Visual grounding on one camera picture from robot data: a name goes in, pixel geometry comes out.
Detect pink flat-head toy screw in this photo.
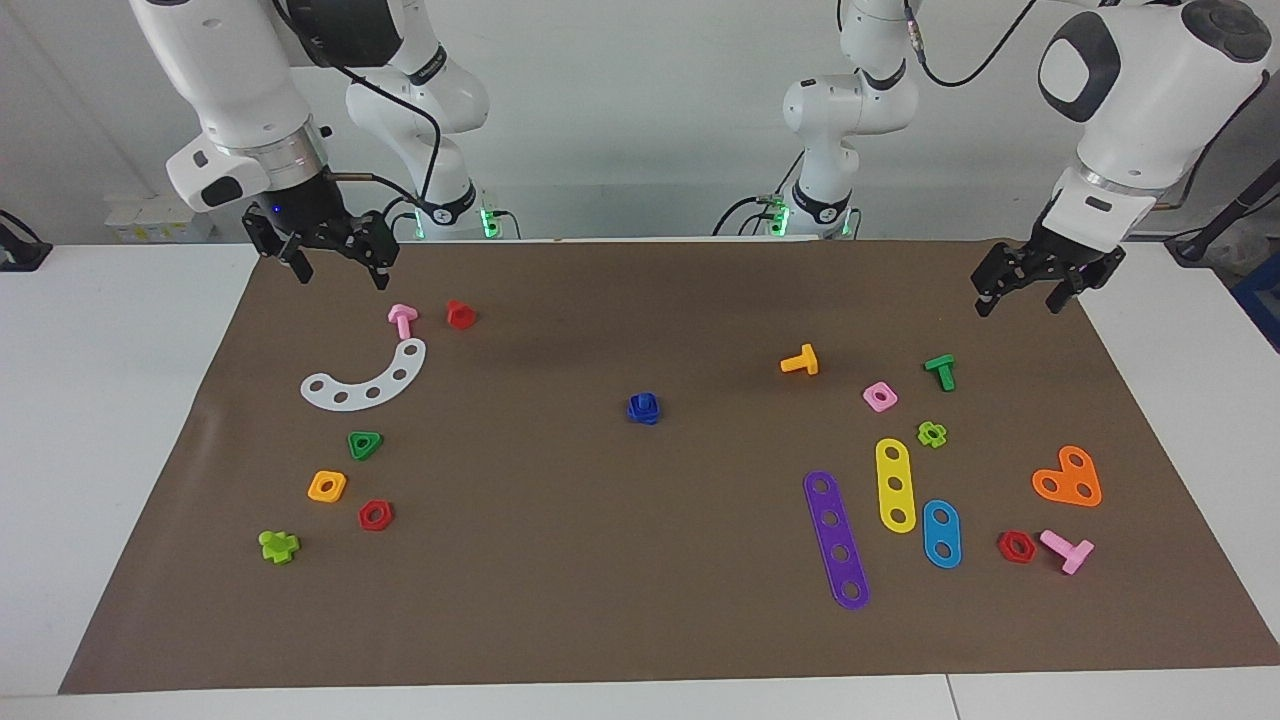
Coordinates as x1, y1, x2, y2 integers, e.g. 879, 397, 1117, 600
1039, 529, 1096, 576

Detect white curved five-hole plate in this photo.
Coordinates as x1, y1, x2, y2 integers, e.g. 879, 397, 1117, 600
300, 338, 428, 412

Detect white cardboard box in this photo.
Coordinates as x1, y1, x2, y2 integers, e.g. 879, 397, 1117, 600
104, 195, 214, 243

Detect orange heart three-hole plate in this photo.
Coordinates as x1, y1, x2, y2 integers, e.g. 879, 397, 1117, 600
1031, 445, 1104, 508

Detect yellow three-hole strip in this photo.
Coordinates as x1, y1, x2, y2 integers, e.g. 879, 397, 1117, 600
875, 437, 918, 535

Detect black stand pole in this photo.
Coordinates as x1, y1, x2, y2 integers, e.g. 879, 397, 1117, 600
1168, 158, 1280, 264

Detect blue crate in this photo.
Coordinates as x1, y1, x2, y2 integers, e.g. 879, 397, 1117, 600
1232, 255, 1280, 353

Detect blue two-hole strip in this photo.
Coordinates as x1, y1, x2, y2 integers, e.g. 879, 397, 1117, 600
921, 499, 963, 570

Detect purple four-hole strip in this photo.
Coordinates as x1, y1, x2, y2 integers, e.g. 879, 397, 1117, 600
803, 470, 872, 611

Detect black clamp device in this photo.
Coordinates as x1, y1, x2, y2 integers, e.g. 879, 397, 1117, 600
0, 209, 53, 273

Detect brown table mat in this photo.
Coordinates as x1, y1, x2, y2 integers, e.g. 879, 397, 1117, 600
58, 238, 1280, 695

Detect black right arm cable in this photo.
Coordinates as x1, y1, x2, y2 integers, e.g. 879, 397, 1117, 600
330, 65, 443, 201

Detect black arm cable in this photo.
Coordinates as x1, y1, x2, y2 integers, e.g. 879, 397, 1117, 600
330, 65, 443, 201
903, 0, 1271, 206

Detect black base cables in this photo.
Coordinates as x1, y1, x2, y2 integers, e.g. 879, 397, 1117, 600
712, 150, 806, 238

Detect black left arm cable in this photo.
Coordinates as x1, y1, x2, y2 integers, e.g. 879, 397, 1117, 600
903, 0, 1271, 206

